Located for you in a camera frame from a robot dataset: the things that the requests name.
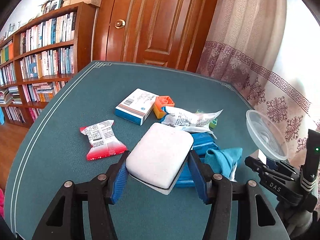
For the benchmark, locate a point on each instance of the white blue medicine box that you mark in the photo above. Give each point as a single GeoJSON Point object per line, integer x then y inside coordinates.
{"type": "Point", "coordinates": [136, 107]}

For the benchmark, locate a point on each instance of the grey gloved right hand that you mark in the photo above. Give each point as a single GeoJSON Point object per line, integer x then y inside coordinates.
{"type": "Point", "coordinates": [299, 224]}

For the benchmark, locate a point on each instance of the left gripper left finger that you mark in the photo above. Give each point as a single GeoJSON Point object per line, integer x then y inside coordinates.
{"type": "Point", "coordinates": [63, 218]}

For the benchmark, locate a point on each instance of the white crinkled plastic packet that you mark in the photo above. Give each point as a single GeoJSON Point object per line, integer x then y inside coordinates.
{"type": "Point", "coordinates": [187, 121]}

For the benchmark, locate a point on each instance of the orange yellow toy brick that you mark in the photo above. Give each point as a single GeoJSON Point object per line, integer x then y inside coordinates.
{"type": "Point", "coordinates": [160, 102]}

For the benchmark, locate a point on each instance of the brass door knob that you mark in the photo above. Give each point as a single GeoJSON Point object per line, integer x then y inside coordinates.
{"type": "Point", "coordinates": [119, 24]}

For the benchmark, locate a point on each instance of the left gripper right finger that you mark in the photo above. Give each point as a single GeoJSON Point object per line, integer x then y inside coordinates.
{"type": "Point", "coordinates": [256, 217]}

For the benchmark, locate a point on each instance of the patterned purple curtain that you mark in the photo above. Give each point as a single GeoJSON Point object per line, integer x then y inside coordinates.
{"type": "Point", "coordinates": [269, 51]}

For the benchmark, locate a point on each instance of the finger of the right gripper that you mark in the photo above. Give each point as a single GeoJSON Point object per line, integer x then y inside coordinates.
{"type": "Point", "coordinates": [261, 168]}
{"type": "Point", "coordinates": [282, 167]}

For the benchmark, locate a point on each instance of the brown wooden door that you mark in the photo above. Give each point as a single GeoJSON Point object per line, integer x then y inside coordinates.
{"type": "Point", "coordinates": [167, 33]}

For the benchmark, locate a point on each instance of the wooden bookshelf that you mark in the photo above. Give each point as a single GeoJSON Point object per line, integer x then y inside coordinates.
{"type": "Point", "coordinates": [41, 57]}

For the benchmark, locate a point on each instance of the red white snack packet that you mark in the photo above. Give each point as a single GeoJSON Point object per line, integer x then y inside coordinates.
{"type": "Point", "coordinates": [102, 140]}

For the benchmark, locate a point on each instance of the blue snack packet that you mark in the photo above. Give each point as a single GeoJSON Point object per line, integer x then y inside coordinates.
{"type": "Point", "coordinates": [185, 179]}
{"type": "Point", "coordinates": [203, 142]}

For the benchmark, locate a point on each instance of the clear plastic bowl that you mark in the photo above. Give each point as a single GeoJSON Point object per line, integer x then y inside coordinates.
{"type": "Point", "coordinates": [266, 135]}

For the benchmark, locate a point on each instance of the white black sponge block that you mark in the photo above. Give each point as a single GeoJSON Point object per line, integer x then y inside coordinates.
{"type": "Point", "coordinates": [159, 157]}

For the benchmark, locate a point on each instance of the green dotted toy brick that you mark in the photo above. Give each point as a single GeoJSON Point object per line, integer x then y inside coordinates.
{"type": "Point", "coordinates": [213, 123]}

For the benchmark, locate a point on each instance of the teal cloth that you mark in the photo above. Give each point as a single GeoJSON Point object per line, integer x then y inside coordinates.
{"type": "Point", "coordinates": [224, 161]}

